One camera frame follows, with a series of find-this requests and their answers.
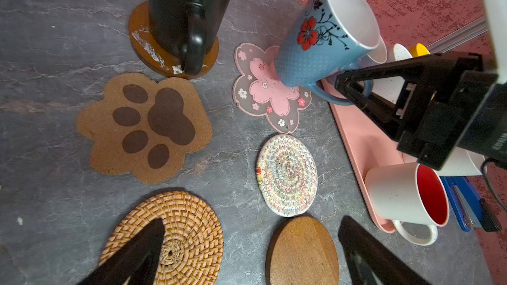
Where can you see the dark glossy brown coaster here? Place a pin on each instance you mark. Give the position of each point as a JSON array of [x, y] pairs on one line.
[[154, 56]]

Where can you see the pink tray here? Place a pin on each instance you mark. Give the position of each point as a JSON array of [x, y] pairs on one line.
[[367, 147]]

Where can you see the blue mug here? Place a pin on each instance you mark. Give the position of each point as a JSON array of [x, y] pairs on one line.
[[329, 36]]

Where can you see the pink flower coaster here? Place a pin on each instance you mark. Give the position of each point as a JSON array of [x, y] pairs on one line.
[[258, 91]]

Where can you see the blue stapler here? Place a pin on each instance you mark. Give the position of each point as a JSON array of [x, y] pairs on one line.
[[471, 210]]

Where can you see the paw print cork coaster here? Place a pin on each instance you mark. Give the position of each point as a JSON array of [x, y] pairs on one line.
[[145, 127]]

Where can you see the red inside white mug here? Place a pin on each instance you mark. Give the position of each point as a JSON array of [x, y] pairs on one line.
[[409, 193]]

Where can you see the yellow mug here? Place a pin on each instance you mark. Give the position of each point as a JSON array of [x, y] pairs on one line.
[[418, 50]]

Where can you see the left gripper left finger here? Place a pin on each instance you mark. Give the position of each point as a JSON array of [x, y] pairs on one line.
[[136, 262]]

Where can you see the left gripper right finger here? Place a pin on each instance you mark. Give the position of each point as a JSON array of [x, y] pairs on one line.
[[368, 261]]

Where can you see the black mug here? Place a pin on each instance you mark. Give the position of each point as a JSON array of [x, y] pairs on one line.
[[187, 29]]

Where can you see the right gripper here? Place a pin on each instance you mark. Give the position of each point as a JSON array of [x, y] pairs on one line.
[[457, 102]]

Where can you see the white mug right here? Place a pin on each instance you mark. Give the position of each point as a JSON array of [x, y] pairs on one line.
[[461, 163]]

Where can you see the brown wooden round coaster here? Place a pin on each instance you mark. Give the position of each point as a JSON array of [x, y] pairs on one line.
[[301, 251]]

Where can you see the beige woven round coaster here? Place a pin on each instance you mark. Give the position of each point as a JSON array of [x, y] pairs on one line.
[[287, 175]]

